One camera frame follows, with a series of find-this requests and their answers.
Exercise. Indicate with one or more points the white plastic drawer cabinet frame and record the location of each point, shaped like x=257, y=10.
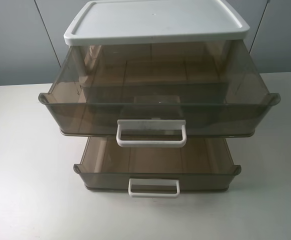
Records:
x=116, y=38

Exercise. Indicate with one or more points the smoky drawer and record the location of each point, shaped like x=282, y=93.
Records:
x=246, y=103
x=193, y=93
x=201, y=165

